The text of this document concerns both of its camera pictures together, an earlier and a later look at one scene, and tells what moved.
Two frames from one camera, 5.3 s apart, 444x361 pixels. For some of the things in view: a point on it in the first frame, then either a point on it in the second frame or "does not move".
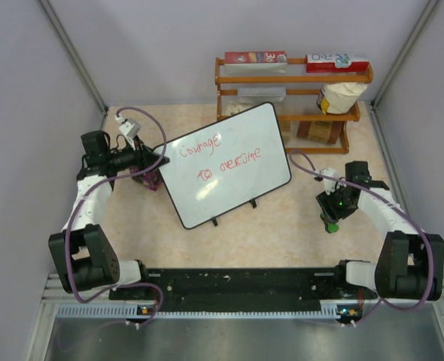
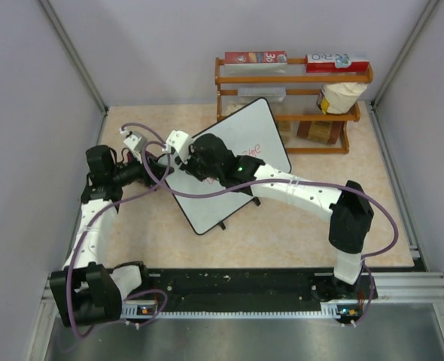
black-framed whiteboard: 226,165 does not move
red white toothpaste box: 336,63 does not move
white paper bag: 339,98 does not move
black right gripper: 332,213 to 187,167
